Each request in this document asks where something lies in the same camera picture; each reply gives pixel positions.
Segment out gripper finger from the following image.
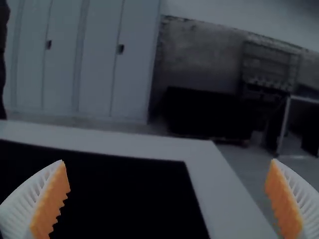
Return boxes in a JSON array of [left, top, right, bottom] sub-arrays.
[[264, 158, 319, 239], [0, 159, 71, 239]]

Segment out black mat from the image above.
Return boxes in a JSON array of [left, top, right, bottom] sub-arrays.
[[0, 139, 211, 239]]

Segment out black crate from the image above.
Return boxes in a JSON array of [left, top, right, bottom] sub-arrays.
[[165, 86, 261, 145]]

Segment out grey shelf rack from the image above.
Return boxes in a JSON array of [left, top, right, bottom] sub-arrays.
[[240, 39, 301, 100]]

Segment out grey cupboard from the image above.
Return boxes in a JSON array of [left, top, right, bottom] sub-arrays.
[[9, 0, 84, 117], [77, 0, 161, 124]]

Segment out metal frame trolley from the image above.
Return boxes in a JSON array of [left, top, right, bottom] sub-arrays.
[[264, 94, 319, 158]]

